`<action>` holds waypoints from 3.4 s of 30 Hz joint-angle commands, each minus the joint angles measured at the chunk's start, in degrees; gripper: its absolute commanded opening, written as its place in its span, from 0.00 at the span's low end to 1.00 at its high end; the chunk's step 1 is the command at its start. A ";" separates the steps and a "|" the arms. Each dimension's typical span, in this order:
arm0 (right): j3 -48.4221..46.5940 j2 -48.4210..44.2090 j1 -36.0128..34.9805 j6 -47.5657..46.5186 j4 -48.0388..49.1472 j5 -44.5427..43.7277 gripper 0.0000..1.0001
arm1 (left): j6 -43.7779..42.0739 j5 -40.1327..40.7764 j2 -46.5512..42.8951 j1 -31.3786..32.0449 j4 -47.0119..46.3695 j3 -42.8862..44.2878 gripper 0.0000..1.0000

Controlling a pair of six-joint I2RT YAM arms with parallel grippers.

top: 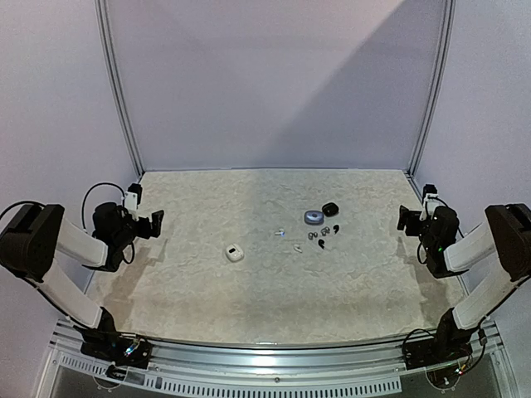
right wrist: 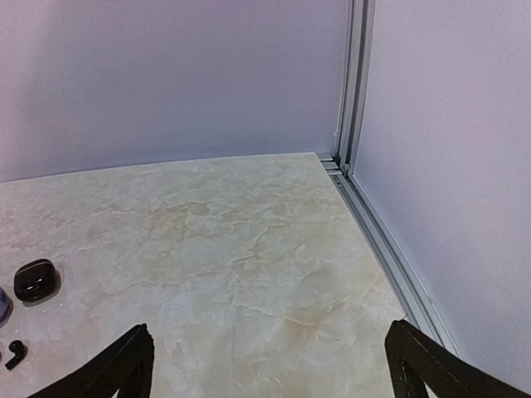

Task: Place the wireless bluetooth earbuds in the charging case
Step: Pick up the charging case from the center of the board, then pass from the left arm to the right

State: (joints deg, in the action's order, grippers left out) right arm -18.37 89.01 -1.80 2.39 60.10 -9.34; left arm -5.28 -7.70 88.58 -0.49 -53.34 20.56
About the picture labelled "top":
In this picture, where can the purple round charging case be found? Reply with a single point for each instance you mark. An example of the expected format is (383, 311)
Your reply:
(314, 218)

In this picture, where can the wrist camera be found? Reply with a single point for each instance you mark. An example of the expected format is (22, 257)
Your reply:
(132, 198)
(429, 201)

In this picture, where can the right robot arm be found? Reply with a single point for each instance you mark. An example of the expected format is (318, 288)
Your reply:
(504, 232)

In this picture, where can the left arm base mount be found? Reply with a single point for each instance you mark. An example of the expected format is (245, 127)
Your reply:
(121, 350)

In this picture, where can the right frame post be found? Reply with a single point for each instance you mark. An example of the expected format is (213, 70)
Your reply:
(442, 48)

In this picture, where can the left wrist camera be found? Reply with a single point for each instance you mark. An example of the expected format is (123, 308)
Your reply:
(132, 198)

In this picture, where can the frame post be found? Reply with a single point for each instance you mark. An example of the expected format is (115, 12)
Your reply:
(442, 48)
(117, 90)

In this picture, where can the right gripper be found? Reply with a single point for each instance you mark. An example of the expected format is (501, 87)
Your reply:
(416, 220)

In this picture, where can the left frame post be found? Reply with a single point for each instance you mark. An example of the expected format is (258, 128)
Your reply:
(117, 90)

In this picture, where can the white earbud charging case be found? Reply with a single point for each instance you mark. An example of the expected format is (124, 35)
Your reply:
(234, 253)

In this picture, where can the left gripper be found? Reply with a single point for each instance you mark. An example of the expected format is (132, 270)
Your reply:
(154, 230)

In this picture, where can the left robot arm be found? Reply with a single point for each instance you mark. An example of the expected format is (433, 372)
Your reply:
(37, 232)

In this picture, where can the black charging case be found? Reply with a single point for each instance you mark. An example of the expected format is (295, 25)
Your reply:
(330, 209)

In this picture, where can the aluminium front rail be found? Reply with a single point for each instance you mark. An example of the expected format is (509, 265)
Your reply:
(372, 368)

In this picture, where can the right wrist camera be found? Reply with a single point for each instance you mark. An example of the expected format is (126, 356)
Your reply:
(429, 201)

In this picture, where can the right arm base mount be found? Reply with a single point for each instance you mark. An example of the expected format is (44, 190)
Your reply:
(429, 352)

